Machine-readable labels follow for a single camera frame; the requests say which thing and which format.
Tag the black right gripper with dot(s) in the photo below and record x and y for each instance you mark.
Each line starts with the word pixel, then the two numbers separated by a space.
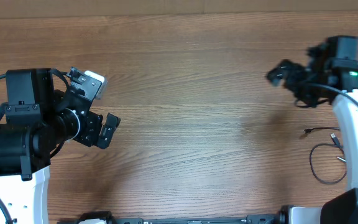
pixel 294 71

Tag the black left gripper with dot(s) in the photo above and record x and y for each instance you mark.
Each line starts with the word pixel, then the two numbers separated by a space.
pixel 94 124

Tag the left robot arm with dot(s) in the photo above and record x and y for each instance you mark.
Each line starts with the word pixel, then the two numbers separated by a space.
pixel 45 108

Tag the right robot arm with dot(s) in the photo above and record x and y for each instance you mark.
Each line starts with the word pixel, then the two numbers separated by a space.
pixel 330 77

